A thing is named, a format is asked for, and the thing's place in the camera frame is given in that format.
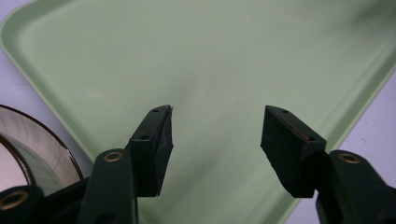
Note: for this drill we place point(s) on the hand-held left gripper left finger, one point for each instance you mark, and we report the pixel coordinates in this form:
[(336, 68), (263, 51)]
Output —
[(152, 149)]

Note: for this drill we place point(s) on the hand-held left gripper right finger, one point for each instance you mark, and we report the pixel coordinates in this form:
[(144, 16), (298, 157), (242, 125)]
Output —
[(289, 155)]

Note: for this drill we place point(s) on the light green plastic tray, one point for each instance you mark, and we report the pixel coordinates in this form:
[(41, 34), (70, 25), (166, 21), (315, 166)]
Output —
[(199, 62)]

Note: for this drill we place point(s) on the roll of clear tape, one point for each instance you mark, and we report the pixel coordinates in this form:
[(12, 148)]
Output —
[(34, 152)]

